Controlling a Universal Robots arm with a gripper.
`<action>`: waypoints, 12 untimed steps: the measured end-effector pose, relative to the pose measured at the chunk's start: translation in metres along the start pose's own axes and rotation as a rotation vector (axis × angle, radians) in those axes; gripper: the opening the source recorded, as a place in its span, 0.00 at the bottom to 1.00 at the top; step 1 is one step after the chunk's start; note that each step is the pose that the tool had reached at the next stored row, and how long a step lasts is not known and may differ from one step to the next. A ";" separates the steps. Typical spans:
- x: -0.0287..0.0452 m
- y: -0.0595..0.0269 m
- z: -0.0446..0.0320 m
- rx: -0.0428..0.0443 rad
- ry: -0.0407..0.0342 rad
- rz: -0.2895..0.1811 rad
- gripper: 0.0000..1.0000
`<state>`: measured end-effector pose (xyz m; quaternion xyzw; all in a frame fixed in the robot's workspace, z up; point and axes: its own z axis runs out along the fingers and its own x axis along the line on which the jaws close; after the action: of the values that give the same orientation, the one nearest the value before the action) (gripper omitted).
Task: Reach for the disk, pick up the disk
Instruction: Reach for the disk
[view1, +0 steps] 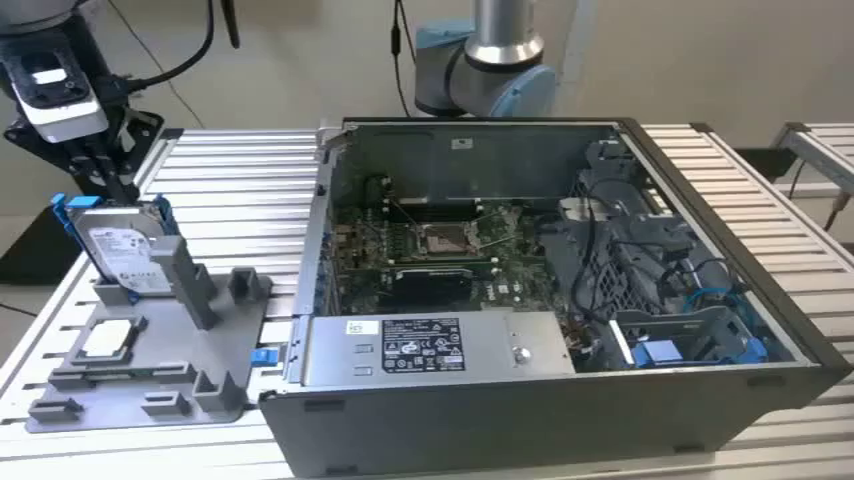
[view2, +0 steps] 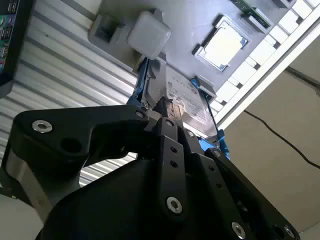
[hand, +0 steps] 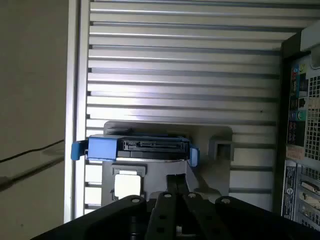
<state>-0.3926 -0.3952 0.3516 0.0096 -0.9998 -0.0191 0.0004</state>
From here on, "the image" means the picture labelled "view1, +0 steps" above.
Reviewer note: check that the grey disk bay cage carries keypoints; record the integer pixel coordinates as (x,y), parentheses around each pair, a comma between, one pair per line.
(634,240)

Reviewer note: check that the hard disk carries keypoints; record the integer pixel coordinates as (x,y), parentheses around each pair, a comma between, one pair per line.
(123,245)

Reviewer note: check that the black stand with base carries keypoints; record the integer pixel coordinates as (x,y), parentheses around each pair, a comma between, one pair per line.
(34,250)

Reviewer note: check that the grey parts rack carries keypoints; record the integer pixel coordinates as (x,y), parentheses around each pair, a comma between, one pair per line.
(167,350)

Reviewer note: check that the CPU socket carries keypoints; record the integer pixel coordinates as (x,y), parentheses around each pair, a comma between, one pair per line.
(443,239)

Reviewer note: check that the blue case latch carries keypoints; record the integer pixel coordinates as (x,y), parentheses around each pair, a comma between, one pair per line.
(263,356)

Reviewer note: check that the black graphics card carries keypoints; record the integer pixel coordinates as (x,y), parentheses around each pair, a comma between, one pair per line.
(430,287)

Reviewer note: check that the silver CPU chip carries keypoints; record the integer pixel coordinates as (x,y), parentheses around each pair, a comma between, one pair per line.
(107,340)

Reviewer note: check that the green motherboard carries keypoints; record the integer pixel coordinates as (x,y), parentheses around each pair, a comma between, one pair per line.
(514,280)

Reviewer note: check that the blue disk carrier in bay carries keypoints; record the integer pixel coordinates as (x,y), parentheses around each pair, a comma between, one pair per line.
(657,355)

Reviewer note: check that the metal slat side table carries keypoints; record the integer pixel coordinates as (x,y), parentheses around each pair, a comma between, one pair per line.
(828,145)

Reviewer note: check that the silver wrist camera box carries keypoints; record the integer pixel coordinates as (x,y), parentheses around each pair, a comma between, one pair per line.
(63,107)

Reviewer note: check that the black box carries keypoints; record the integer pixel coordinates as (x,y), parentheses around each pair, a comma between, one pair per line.
(764,162)

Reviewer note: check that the open black PC case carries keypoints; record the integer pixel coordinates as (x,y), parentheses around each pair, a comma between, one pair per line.
(534,430)

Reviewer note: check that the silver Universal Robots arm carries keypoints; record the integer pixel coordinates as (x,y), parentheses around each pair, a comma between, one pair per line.
(501,30)

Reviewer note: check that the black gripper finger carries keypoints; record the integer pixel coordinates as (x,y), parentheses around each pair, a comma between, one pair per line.
(116,175)

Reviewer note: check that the silver power supply unit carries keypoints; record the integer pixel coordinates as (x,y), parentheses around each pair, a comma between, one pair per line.
(481,360)

